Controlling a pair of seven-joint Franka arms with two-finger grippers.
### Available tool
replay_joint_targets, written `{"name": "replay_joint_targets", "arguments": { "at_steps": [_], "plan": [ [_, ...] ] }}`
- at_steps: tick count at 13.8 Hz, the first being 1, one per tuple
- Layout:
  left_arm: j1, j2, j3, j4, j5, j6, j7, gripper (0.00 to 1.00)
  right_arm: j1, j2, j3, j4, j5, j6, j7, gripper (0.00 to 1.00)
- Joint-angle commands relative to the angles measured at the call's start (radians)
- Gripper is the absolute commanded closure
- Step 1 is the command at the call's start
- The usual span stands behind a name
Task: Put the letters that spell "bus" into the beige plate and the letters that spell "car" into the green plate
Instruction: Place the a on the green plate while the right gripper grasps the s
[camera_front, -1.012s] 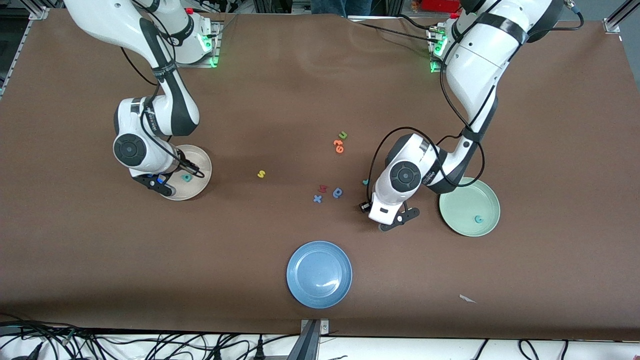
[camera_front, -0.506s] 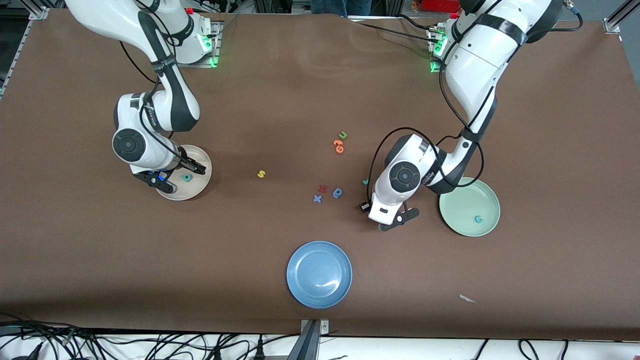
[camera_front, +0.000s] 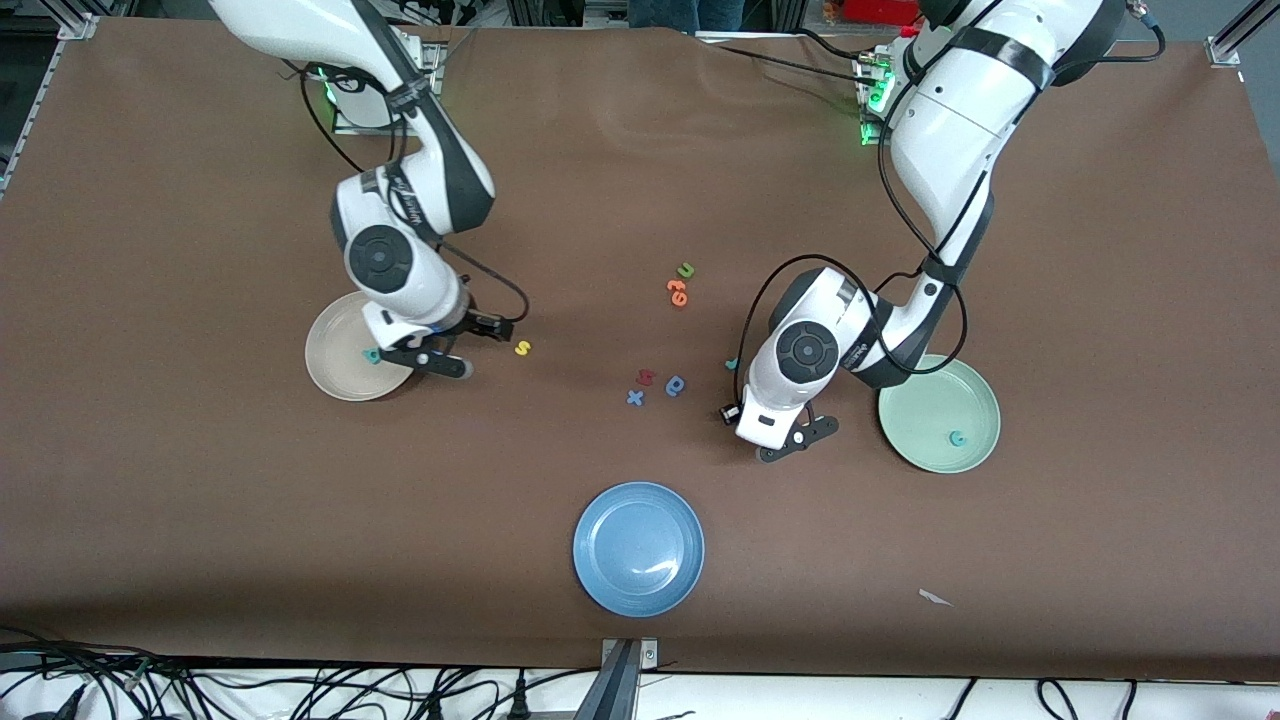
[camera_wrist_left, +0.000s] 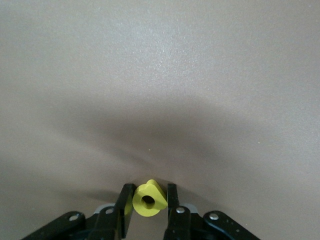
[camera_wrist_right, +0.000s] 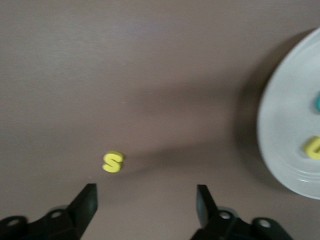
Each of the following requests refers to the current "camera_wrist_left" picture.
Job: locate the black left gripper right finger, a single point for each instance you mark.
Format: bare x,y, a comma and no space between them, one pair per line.
178,225

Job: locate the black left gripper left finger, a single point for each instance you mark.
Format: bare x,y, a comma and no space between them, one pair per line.
117,222

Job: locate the yellow letter d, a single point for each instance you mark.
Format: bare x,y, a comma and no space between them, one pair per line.
140,200

